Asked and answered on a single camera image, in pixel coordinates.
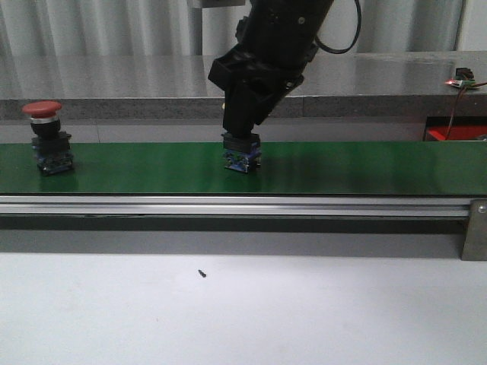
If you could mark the grey stone shelf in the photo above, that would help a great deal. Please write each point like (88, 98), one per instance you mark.
(177, 87)

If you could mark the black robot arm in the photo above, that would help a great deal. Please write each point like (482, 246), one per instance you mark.
(316, 8)

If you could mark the steel conveyor support bracket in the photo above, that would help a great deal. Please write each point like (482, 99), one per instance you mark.
(475, 245)

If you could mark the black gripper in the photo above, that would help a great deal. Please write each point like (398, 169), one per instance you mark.
(265, 65)

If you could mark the small black connector block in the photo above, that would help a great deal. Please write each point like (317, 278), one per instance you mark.
(463, 73)

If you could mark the aluminium conveyor frame rail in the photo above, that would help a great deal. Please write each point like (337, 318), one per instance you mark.
(341, 206)

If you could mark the red plastic tray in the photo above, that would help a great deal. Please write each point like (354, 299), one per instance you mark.
(460, 133)

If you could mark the grey curtain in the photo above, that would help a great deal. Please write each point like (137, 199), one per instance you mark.
(174, 28)

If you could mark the small green circuit board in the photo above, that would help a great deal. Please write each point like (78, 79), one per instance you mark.
(460, 84)

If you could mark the green conveyor belt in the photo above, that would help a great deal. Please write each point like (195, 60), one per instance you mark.
(297, 168)

